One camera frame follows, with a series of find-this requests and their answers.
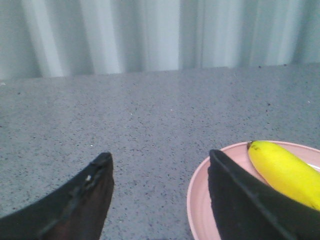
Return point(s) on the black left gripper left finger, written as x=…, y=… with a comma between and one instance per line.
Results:
x=75, y=211

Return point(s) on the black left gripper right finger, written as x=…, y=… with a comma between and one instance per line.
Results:
x=244, y=208

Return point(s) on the yellow banana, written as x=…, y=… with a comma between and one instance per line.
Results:
x=285, y=172

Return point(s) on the pink plate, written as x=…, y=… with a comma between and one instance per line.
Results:
x=198, y=203

